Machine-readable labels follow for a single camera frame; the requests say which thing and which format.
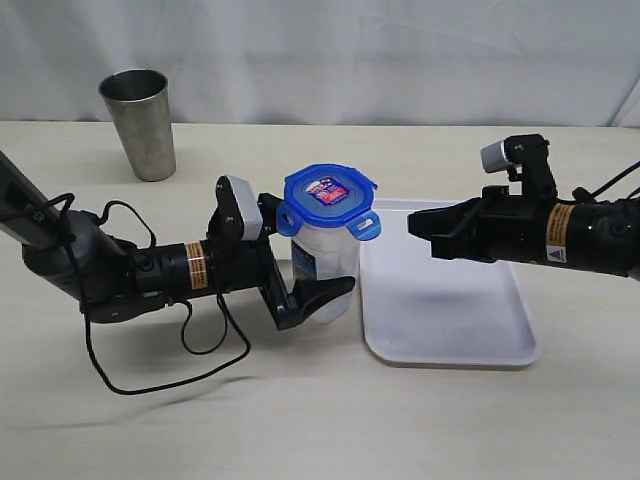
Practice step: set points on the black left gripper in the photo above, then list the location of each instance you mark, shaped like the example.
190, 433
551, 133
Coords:
251, 264

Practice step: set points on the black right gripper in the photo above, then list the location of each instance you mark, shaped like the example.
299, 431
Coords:
509, 227

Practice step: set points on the clear plastic container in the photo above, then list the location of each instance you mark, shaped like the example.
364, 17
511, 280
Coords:
324, 253

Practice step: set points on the blue container lid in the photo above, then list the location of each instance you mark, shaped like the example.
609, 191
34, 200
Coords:
329, 196

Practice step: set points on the stainless steel cup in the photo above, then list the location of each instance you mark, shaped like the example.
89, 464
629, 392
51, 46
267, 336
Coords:
138, 104

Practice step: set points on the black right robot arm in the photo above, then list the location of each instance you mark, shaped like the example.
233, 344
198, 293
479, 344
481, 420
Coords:
590, 235

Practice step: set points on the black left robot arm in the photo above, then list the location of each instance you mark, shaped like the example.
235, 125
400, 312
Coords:
114, 280

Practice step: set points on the white plastic tray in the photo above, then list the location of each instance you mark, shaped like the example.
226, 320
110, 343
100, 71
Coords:
422, 312

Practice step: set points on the white backdrop curtain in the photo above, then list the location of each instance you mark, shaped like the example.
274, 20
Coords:
568, 63

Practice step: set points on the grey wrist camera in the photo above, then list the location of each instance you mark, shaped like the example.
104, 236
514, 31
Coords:
238, 212
499, 156

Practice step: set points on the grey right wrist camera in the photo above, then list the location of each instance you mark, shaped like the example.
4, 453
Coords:
499, 156

